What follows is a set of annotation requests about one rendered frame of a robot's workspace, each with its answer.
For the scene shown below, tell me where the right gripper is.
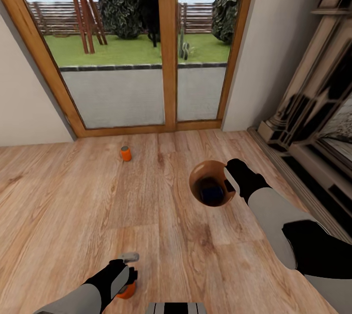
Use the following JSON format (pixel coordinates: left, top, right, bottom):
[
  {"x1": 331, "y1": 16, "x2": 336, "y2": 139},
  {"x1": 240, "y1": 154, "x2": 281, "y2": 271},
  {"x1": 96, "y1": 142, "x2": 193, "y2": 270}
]
[{"x1": 224, "y1": 180, "x2": 235, "y2": 192}]

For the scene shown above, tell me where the trash can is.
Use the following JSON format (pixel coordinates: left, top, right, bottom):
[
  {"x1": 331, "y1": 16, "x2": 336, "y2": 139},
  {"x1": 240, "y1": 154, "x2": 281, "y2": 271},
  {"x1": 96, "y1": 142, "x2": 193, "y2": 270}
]
[{"x1": 189, "y1": 160, "x2": 236, "y2": 207}]

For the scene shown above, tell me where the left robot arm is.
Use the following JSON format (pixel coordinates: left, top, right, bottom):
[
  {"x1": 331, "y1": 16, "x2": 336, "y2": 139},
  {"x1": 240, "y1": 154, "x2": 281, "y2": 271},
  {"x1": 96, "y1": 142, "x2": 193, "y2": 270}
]
[{"x1": 33, "y1": 252, "x2": 140, "y2": 314}]

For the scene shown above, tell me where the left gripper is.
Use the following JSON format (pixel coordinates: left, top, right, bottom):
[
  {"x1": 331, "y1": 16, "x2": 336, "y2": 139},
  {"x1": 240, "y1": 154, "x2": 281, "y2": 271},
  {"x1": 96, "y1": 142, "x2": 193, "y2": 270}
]
[{"x1": 126, "y1": 267, "x2": 138, "y2": 285}]

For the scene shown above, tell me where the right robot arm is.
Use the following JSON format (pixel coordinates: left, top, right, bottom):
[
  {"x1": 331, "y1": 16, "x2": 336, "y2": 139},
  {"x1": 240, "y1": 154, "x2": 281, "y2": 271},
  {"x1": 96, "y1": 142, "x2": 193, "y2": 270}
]
[{"x1": 224, "y1": 159, "x2": 352, "y2": 314}]

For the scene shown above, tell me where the can of soda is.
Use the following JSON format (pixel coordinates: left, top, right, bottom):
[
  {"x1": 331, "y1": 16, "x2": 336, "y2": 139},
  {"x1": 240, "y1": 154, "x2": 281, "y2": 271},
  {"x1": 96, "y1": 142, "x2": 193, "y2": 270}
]
[
  {"x1": 121, "y1": 146, "x2": 132, "y2": 161},
  {"x1": 116, "y1": 281, "x2": 136, "y2": 299},
  {"x1": 201, "y1": 186, "x2": 223, "y2": 202}
]

